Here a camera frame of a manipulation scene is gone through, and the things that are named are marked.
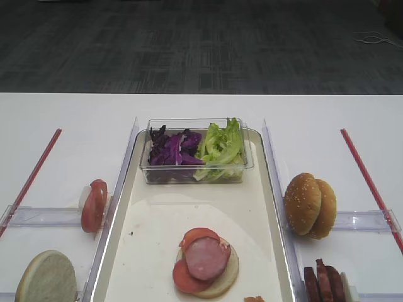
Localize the green lettuce pile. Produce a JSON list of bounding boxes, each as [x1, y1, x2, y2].
[[193, 118, 244, 182]]

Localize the upper tomato slice on bun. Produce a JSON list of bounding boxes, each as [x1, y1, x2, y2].
[[179, 227, 230, 252]]

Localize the tomato slice on bun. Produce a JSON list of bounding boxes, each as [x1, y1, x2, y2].
[[173, 259, 213, 294], [179, 227, 230, 252]]

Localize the upright tomato slices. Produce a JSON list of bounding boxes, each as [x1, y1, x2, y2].
[[81, 179, 108, 233]]

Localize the white plastic tomato stopper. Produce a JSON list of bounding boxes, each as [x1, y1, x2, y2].
[[78, 186, 91, 211]]

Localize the lower tomato slice on bun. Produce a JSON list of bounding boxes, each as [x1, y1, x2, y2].
[[173, 259, 213, 294]]

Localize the left dark meat patty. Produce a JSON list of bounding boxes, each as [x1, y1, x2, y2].
[[304, 267, 321, 302]]

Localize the dark meat patty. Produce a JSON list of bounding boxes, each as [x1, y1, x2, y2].
[[304, 267, 321, 302], [325, 266, 346, 302]]

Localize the bacon strip between patties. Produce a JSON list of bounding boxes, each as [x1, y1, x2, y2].
[[316, 259, 333, 302]]

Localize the right dark meat patty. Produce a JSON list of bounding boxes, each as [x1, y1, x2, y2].
[[325, 266, 346, 302]]

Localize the clear plastic salad container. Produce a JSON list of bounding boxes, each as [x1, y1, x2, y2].
[[139, 118, 254, 184]]

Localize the purple cabbage pile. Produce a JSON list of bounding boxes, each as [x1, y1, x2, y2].
[[147, 125, 204, 184]]

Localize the white rectangular serving tray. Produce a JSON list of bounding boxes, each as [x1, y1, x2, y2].
[[83, 130, 294, 301]]

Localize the ham slice on bun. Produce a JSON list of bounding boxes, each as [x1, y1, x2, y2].
[[184, 237, 230, 281]]

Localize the front sesame bun top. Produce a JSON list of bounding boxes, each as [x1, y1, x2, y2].
[[284, 172, 322, 235]]

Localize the bun bottom on tray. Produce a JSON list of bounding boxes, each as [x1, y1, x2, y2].
[[175, 238, 239, 299]]

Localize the rear golden bun top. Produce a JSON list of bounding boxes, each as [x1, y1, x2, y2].
[[308, 179, 337, 240]]

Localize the left red tape strip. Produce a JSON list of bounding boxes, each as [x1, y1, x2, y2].
[[0, 128, 62, 237]]

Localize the red tape strip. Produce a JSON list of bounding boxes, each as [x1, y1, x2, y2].
[[340, 128, 402, 252], [0, 128, 62, 237]]

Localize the right red tape strip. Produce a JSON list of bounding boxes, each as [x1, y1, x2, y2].
[[340, 128, 402, 252]]

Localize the right long clear divider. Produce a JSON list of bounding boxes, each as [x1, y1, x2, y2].
[[262, 119, 308, 301]]

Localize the long clear divider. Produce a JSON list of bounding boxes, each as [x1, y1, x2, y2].
[[77, 119, 139, 301], [262, 119, 308, 301]]

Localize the left long clear divider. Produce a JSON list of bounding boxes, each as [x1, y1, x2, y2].
[[77, 119, 139, 301]]

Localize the upright pale bun half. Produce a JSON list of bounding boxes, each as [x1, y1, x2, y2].
[[14, 250, 77, 302]]

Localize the white plastic patty stopper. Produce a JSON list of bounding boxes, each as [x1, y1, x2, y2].
[[340, 272, 351, 302]]

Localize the upper right clear rail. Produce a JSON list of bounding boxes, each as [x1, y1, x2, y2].
[[332, 210, 402, 233]]

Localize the upper left clear rail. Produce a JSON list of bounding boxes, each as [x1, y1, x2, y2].
[[1, 199, 85, 227]]

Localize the white cable on floor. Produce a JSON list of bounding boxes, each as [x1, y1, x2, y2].
[[352, 31, 403, 50]]

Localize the lower right clear rail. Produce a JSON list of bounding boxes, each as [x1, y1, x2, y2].
[[345, 286, 403, 302]]

